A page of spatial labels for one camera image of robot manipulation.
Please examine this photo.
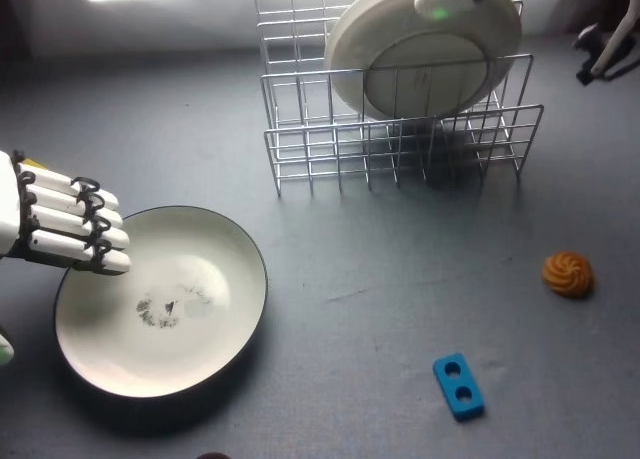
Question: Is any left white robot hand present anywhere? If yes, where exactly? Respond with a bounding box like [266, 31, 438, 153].
[0, 150, 132, 369]

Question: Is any plain white plate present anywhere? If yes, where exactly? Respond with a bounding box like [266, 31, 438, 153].
[323, 0, 524, 121]

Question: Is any orange swirl cookie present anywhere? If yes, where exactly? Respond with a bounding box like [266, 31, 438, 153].
[541, 250, 597, 301]

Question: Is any blue block with two holes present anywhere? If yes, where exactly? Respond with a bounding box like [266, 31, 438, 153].
[432, 352, 487, 423]

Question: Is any black camera on white bracket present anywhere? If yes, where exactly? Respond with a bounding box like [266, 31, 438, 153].
[573, 0, 640, 86]

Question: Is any silver wire dish rack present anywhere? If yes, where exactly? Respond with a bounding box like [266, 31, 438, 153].
[251, 0, 546, 198]

